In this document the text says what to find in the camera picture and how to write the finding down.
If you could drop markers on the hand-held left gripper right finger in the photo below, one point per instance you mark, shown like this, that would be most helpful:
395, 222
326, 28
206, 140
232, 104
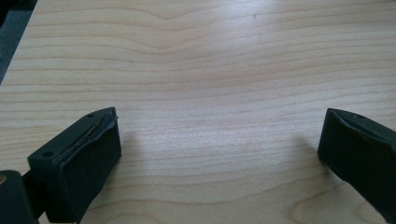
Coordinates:
361, 149

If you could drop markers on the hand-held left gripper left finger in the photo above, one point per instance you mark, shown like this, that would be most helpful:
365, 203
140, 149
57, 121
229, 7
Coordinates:
81, 161

